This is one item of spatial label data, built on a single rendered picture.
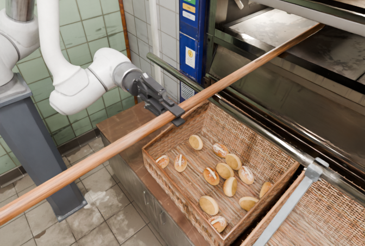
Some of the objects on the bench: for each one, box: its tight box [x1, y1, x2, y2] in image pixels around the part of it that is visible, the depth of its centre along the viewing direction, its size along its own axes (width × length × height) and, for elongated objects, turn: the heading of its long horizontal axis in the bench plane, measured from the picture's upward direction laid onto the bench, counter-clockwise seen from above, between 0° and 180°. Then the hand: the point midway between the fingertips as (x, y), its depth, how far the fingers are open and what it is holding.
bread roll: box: [212, 143, 229, 157], centre depth 133 cm, size 10×7×6 cm, turn 45°
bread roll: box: [199, 195, 219, 215], centre depth 111 cm, size 6×10×7 cm
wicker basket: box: [142, 93, 300, 246], centre depth 116 cm, size 49×56×28 cm
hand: (173, 112), depth 70 cm, fingers closed on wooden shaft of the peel, 3 cm apart
